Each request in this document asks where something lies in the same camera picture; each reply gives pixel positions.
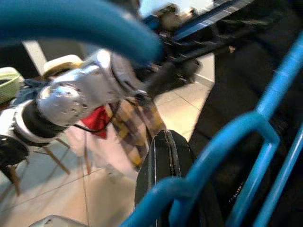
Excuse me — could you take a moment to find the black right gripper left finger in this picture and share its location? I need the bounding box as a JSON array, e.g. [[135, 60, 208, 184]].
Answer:
[[134, 130, 177, 207]]

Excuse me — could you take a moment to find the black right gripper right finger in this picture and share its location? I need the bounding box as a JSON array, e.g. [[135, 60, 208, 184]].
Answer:
[[169, 130, 197, 180]]

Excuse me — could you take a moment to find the blue plastic hanger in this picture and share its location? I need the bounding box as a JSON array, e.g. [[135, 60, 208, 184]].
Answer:
[[0, 0, 303, 227]]

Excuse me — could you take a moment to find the black garment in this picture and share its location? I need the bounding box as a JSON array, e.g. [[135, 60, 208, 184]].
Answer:
[[187, 0, 303, 227]]

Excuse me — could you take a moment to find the yellow grey plaid shirt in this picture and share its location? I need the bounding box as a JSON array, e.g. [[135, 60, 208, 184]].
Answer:
[[107, 98, 168, 170]]

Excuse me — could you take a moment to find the pale pink cloth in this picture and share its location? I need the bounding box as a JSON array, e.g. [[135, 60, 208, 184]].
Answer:
[[67, 122, 144, 182]]

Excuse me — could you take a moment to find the red cloth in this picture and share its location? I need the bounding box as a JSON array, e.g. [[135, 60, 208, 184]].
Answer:
[[80, 105, 113, 140]]

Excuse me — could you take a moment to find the blue denim cloth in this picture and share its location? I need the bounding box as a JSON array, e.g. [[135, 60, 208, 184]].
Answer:
[[15, 79, 52, 103]]

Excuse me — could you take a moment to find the green woven basket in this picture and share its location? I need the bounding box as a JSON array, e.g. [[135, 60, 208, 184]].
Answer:
[[0, 67, 22, 105]]

